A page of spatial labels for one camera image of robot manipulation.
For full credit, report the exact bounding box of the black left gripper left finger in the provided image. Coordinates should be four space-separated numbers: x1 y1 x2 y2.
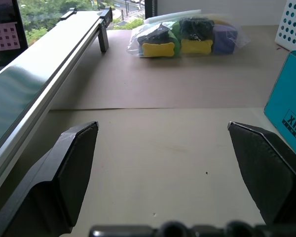
0 120 100 237

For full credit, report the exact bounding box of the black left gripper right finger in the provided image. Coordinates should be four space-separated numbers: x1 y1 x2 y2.
227 121 296 227

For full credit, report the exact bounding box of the teal cardboard box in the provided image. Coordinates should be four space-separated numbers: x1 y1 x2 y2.
263 49 296 152

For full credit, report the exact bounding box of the green belt conveyor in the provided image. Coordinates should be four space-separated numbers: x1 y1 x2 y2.
0 6 113 191

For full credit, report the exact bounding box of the white perforated plastic basket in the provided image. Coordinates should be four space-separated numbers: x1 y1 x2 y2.
274 0 296 51

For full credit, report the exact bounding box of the dark monitor screen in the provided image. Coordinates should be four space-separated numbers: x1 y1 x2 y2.
0 0 29 72

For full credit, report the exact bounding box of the clear plastic bag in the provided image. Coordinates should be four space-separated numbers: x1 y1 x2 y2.
126 9 249 60

